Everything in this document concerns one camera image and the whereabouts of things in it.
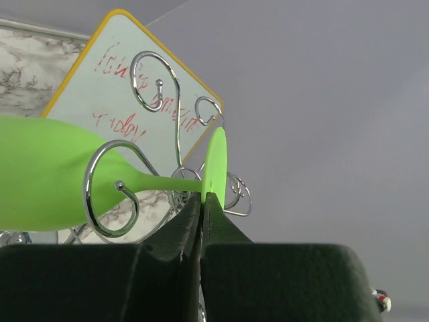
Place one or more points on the chrome wine glass rack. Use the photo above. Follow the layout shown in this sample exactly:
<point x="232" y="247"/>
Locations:
<point x="56" y="175"/>

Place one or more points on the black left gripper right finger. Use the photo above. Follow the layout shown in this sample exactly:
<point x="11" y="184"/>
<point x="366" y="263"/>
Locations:
<point x="247" y="281"/>

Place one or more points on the yellow framed whiteboard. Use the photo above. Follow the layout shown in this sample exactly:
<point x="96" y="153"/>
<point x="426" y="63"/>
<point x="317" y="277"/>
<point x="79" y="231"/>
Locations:
<point x="127" y="85"/>

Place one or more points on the green plastic wine glass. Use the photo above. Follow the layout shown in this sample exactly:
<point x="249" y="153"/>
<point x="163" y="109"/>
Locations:
<point x="56" y="175"/>

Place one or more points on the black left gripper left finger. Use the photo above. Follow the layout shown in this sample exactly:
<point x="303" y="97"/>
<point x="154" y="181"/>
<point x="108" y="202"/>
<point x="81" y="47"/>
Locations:
<point x="154" y="280"/>

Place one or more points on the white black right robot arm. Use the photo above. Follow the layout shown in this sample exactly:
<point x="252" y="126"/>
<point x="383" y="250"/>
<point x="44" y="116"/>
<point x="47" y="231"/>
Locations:
<point x="382" y="299"/>

